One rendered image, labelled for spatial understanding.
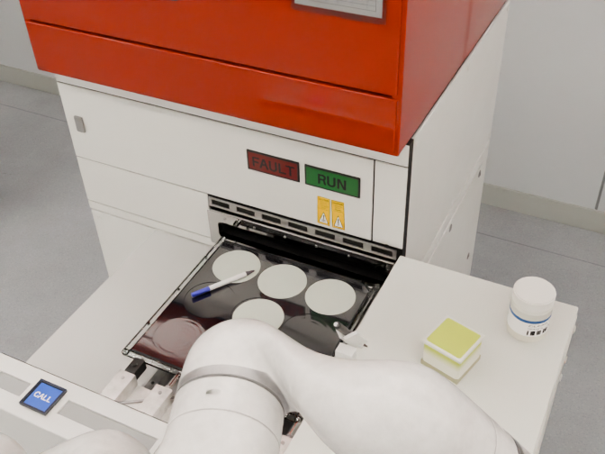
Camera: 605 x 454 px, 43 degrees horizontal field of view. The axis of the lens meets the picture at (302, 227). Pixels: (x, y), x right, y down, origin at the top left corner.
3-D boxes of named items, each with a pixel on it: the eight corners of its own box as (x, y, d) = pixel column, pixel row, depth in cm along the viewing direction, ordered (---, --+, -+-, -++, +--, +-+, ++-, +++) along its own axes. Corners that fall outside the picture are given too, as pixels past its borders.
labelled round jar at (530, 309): (511, 309, 140) (519, 270, 134) (550, 321, 137) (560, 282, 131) (501, 335, 135) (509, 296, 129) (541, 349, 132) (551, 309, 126)
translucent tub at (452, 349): (443, 340, 134) (446, 313, 130) (481, 362, 130) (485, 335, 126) (419, 366, 130) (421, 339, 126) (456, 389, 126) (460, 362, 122)
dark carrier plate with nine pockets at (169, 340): (226, 241, 168) (225, 240, 167) (372, 287, 155) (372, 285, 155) (131, 350, 144) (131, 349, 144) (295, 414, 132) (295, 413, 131)
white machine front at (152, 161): (95, 202, 192) (58, 57, 167) (402, 298, 163) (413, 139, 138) (87, 209, 190) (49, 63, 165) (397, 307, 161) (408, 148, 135)
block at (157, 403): (158, 393, 138) (157, 382, 136) (175, 399, 137) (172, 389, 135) (132, 427, 133) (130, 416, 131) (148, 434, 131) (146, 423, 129)
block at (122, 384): (122, 378, 141) (120, 367, 139) (138, 385, 140) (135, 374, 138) (95, 411, 135) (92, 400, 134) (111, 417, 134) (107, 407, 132)
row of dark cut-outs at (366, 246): (210, 204, 170) (209, 195, 168) (396, 258, 154) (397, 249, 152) (209, 204, 169) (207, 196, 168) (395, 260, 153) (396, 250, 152)
